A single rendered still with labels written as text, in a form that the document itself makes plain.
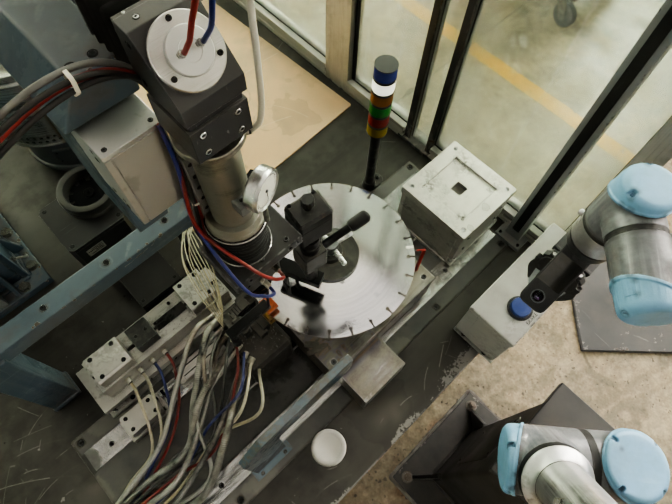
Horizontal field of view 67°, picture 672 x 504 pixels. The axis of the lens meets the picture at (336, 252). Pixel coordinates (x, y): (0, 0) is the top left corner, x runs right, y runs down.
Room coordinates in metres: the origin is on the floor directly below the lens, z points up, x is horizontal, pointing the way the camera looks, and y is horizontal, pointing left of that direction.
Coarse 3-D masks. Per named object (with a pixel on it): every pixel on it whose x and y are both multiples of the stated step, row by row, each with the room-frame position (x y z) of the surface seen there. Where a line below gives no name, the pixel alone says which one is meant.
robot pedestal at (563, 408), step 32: (448, 416) 0.26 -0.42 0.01; (480, 416) 0.26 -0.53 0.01; (512, 416) 0.20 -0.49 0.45; (544, 416) 0.16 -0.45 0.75; (576, 416) 0.17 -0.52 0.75; (448, 448) 0.15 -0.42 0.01; (480, 448) 0.12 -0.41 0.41; (416, 480) 0.05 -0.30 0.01; (448, 480) 0.05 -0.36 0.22; (480, 480) 0.04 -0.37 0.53
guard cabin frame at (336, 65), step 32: (352, 0) 1.01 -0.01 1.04; (480, 0) 0.81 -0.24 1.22; (288, 32) 1.18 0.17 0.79; (352, 32) 1.02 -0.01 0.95; (320, 64) 1.08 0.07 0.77; (352, 64) 1.02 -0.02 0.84; (352, 96) 0.99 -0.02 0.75; (416, 96) 0.86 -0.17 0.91; (448, 96) 0.81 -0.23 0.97; (640, 160) 0.53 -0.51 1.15
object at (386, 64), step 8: (384, 56) 0.73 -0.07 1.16; (392, 56) 0.73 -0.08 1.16; (376, 64) 0.71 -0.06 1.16; (384, 64) 0.71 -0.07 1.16; (392, 64) 0.71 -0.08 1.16; (376, 72) 0.69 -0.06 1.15; (384, 72) 0.69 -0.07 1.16; (392, 72) 0.69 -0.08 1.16; (376, 80) 0.69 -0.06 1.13; (384, 80) 0.69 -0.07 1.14; (392, 80) 0.69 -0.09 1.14
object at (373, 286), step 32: (320, 192) 0.56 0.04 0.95; (352, 192) 0.56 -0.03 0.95; (384, 224) 0.49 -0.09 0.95; (288, 256) 0.41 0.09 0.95; (384, 256) 0.42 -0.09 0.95; (288, 288) 0.34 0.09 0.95; (320, 288) 0.35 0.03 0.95; (352, 288) 0.35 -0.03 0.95; (384, 288) 0.35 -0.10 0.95; (320, 320) 0.28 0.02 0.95; (352, 320) 0.29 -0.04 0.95; (384, 320) 0.29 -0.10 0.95
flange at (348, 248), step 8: (344, 240) 0.44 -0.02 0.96; (352, 240) 0.45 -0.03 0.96; (344, 248) 0.43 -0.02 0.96; (352, 248) 0.43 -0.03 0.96; (328, 256) 0.40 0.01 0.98; (344, 256) 0.41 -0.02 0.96; (352, 256) 0.41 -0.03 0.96; (328, 264) 0.39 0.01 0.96; (336, 264) 0.39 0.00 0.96; (352, 264) 0.39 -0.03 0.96; (328, 272) 0.37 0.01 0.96; (336, 272) 0.38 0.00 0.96; (344, 272) 0.38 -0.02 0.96; (328, 280) 0.36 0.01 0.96; (336, 280) 0.36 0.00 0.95
